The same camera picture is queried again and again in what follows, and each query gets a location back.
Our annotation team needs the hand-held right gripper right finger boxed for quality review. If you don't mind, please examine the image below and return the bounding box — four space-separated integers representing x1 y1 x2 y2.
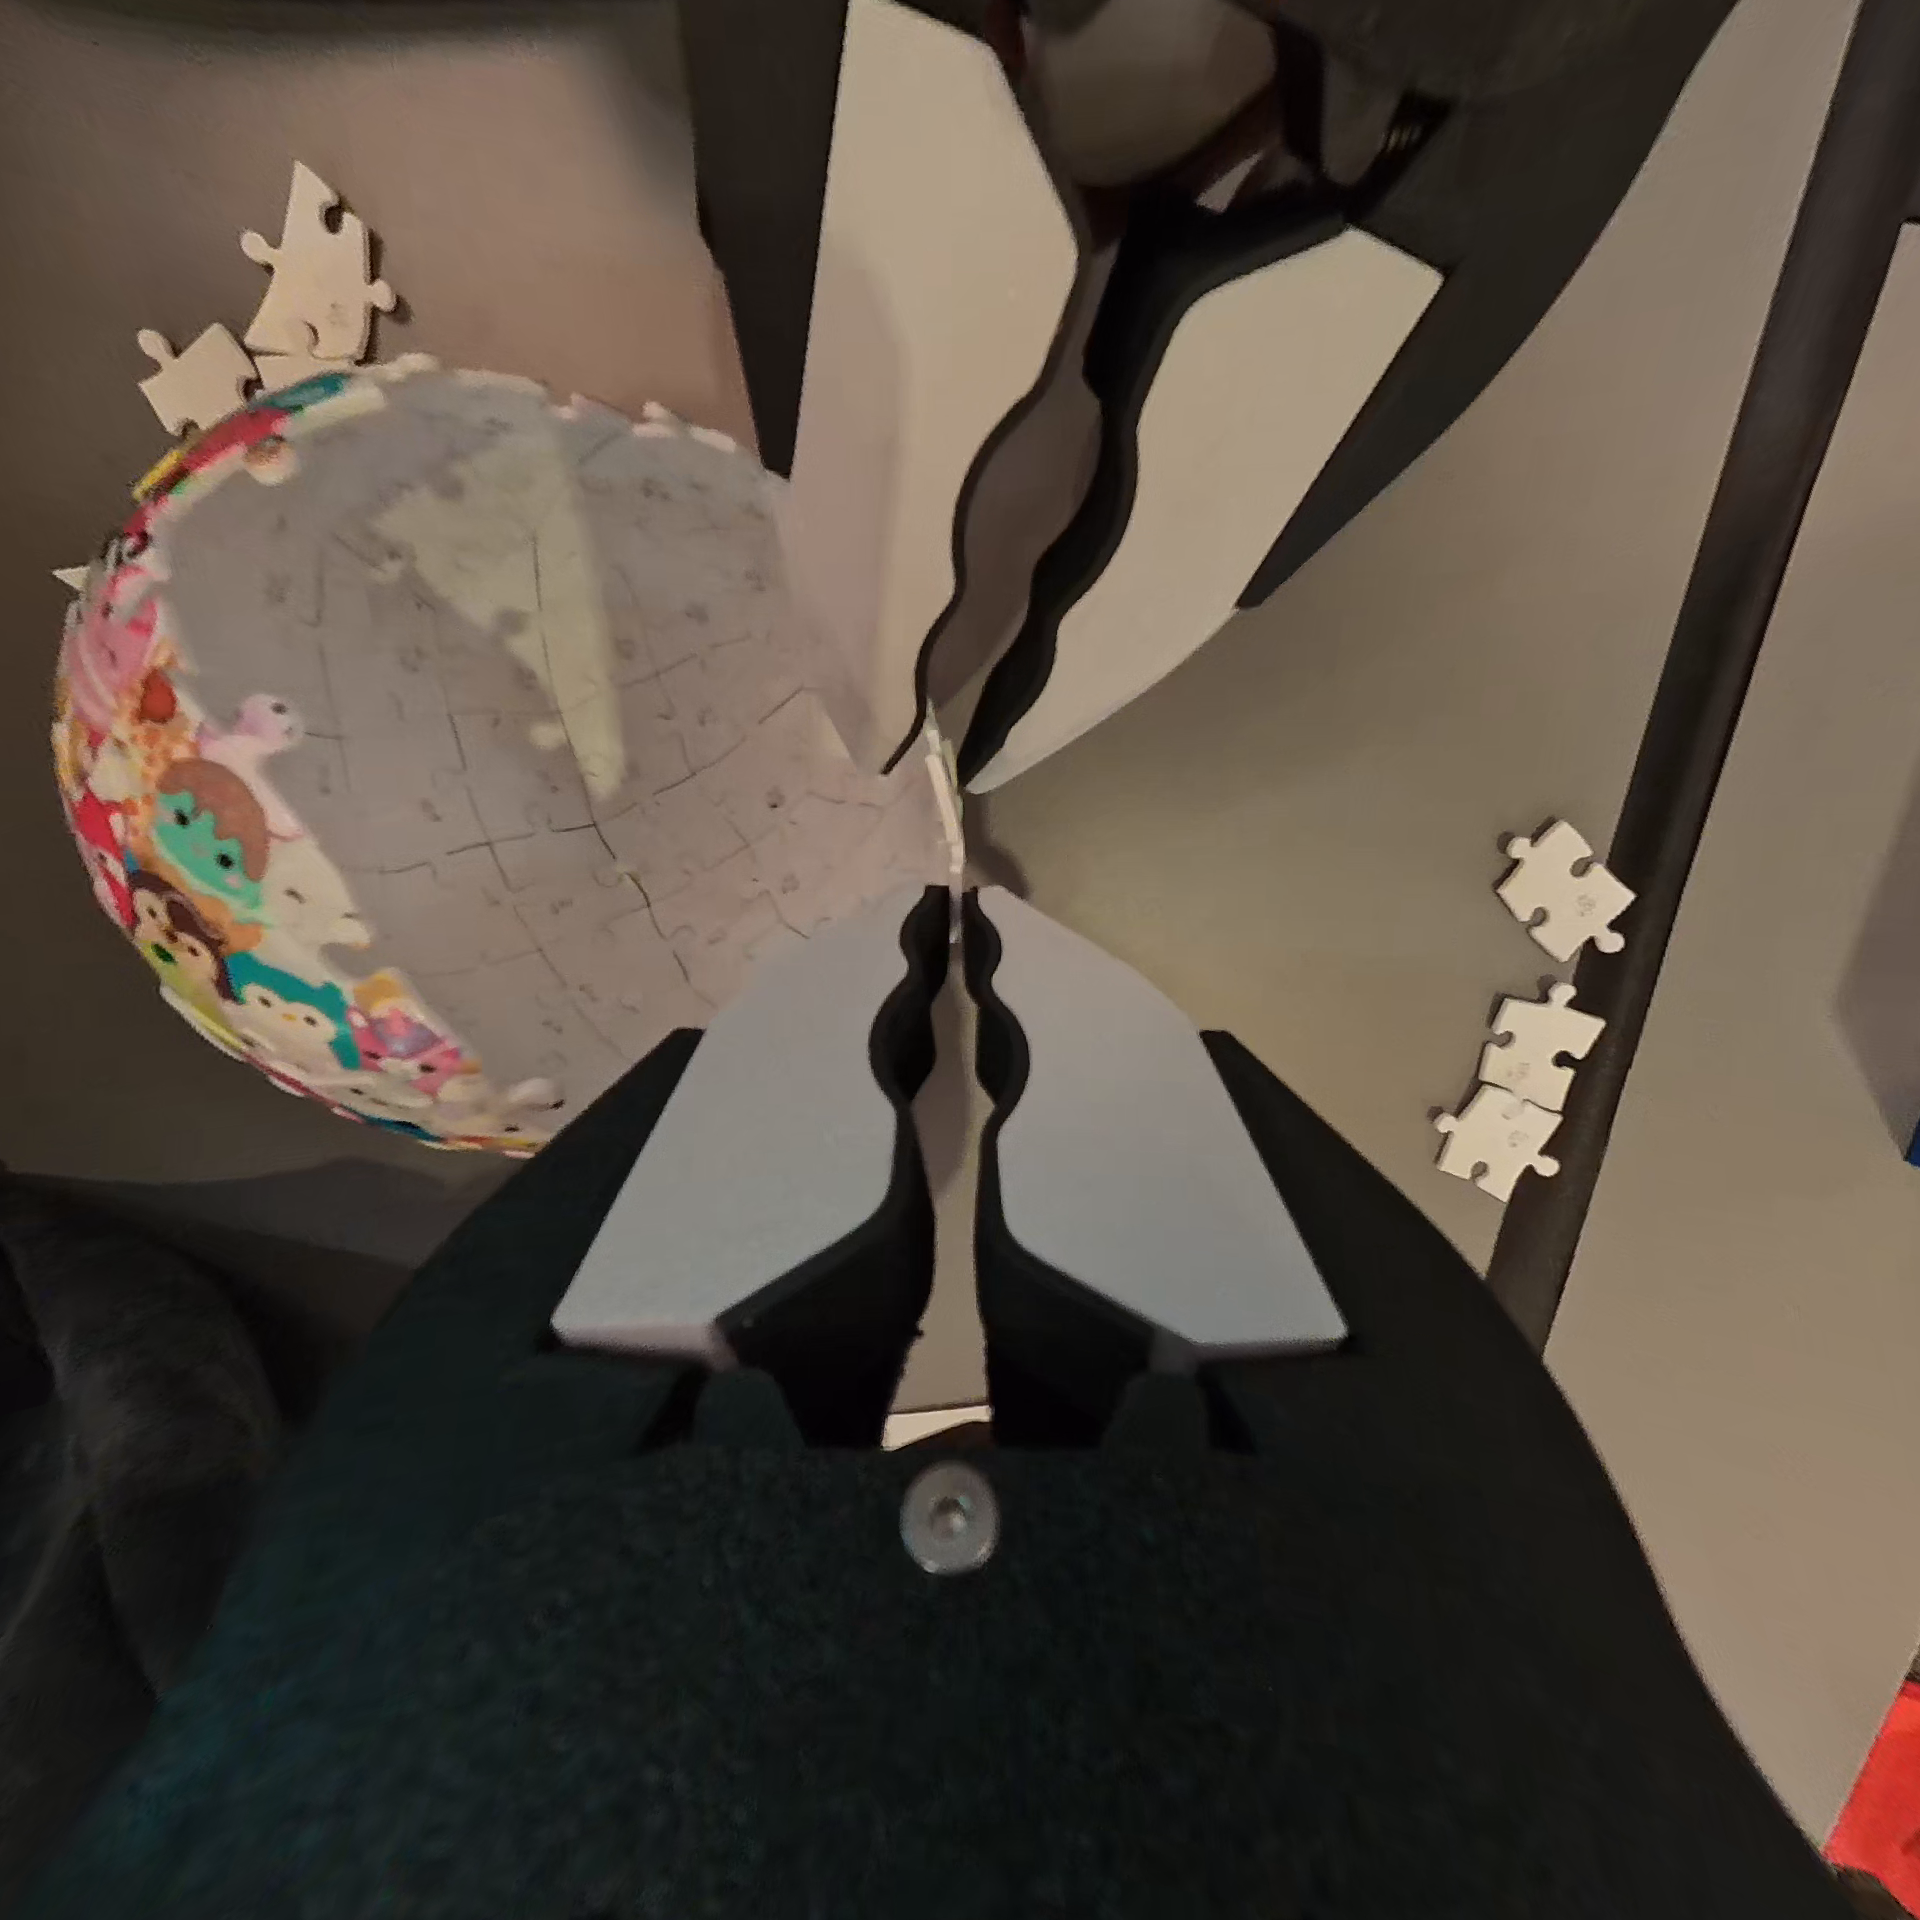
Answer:
961 883 1354 1450

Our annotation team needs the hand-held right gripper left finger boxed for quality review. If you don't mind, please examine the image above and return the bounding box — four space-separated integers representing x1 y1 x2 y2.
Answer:
553 888 955 1442

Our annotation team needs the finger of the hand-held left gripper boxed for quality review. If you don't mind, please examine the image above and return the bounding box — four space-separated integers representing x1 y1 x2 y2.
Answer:
961 206 1450 799
786 0 1088 778

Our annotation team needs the single white puzzle piece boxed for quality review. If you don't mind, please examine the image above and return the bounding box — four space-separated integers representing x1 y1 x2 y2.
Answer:
1431 1088 1569 1206
1495 817 1644 962
916 707 976 888

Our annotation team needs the colourful puzzle ball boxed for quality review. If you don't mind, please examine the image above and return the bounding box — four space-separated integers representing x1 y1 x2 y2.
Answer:
52 362 976 1156

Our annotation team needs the row of white puzzle pieces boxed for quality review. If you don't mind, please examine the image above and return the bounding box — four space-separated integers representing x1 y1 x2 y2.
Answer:
136 167 398 436

